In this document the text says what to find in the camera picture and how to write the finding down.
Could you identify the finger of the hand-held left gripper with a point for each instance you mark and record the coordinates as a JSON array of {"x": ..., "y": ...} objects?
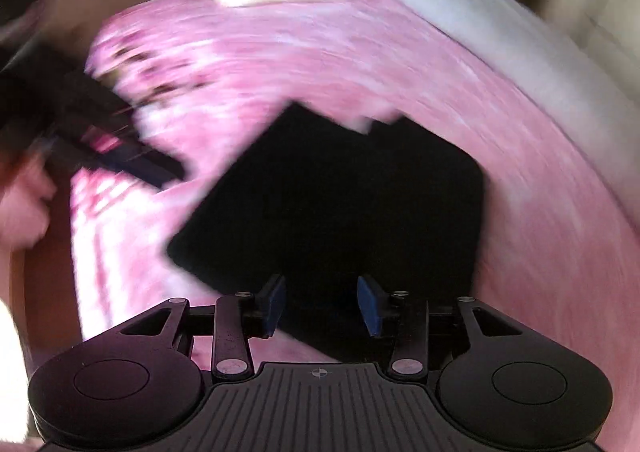
[{"x": 145, "y": 163}]

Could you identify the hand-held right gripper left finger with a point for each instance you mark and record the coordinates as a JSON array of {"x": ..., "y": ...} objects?
[{"x": 275, "y": 307}]

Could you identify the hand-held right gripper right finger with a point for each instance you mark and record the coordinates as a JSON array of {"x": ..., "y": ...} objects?
[{"x": 370, "y": 307}]

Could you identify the black knit cardigan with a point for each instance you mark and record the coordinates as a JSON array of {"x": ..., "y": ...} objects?
[{"x": 325, "y": 212}]

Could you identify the person's left hand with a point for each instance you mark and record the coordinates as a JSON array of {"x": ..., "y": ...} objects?
[{"x": 22, "y": 212}]

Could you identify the pink floral bedsheet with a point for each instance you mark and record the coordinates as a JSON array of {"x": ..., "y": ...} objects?
[{"x": 300, "y": 57}]

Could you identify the light striped quilt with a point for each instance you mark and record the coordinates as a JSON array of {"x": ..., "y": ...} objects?
[{"x": 475, "y": 17}]

